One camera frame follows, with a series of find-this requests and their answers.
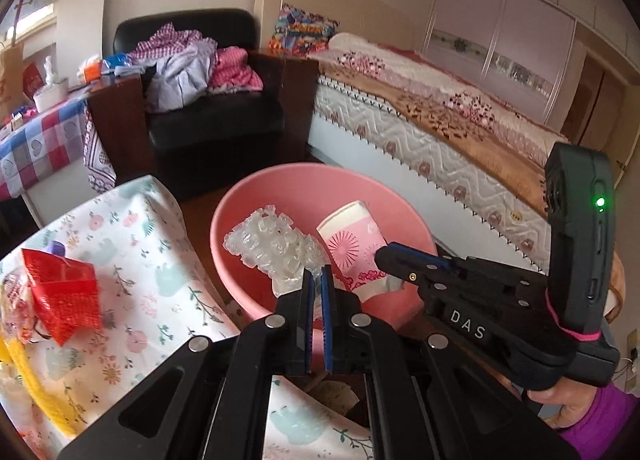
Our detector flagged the pink plastic basin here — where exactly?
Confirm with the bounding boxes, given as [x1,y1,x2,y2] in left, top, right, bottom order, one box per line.
[209,163,437,321]

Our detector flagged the bed with quilted mattress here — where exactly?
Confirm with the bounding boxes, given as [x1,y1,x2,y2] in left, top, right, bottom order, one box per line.
[305,32,626,320]

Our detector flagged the white wardrobe sliding doors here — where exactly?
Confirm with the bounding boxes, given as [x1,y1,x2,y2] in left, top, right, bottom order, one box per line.
[422,0,640,142]

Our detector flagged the checkered tablecloth table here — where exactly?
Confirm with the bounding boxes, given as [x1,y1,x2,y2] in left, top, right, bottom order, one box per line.
[1,85,116,227]

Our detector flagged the white round container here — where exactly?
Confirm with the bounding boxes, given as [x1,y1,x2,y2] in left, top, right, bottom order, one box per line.
[34,56,68,113]

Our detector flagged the colourful cartoon pillow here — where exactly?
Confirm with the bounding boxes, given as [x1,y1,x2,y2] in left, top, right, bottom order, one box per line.
[268,4,340,57]

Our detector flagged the pile of clothes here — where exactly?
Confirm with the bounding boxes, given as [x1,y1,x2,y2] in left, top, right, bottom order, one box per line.
[128,22,264,113]

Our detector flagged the right hand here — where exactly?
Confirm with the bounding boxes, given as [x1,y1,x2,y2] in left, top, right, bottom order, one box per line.
[526,378,598,430]

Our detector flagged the brown paper shopping bag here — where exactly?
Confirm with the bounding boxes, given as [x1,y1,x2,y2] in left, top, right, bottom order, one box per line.
[0,44,24,122]

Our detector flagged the black leather armchair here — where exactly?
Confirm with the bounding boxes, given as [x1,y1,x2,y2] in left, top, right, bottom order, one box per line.
[112,7,321,201]

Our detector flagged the brown leaf pattern blanket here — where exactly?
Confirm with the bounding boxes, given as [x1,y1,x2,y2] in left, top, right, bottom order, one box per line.
[319,61,548,216]

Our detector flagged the dark wooden side cabinet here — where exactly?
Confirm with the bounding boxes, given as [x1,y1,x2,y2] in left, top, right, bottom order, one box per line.
[88,76,155,185]

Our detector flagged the clear bubble wrap piece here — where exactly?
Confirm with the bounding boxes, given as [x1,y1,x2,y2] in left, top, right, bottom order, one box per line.
[222,204,330,298]

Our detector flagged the black camera box green light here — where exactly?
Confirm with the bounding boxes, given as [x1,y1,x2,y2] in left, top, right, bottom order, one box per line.
[544,142,615,342]

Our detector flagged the purple right sleeve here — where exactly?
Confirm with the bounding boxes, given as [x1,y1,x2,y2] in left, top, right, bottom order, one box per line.
[560,384,639,459]

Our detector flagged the floral white tablecloth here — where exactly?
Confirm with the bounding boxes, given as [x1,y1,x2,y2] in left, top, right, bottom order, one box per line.
[1,176,373,459]

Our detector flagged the pink white paper cup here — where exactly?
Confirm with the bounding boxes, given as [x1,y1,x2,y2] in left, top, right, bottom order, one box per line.
[317,200,402,302]

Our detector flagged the orange tissue pack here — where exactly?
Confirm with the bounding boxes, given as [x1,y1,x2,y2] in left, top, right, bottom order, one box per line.
[77,55,119,83]

